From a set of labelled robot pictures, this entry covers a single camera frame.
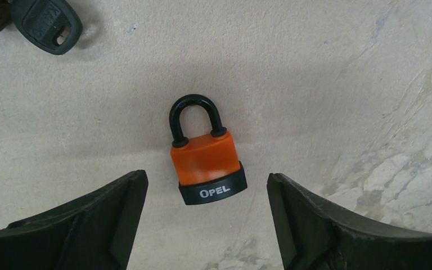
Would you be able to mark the orange black padlock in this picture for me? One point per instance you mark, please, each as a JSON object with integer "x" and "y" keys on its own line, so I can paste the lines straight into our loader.
{"x": 207, "y": 166}

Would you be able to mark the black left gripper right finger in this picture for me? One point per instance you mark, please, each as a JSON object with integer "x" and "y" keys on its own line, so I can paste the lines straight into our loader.
{"x": 315, "y": 233}

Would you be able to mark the single black-head key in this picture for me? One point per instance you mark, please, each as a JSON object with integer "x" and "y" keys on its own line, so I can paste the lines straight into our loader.
{"x": 51, "y": 25}

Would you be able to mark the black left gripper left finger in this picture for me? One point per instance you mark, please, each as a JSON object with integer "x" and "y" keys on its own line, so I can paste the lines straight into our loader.
{"x": 94, "y": 231}

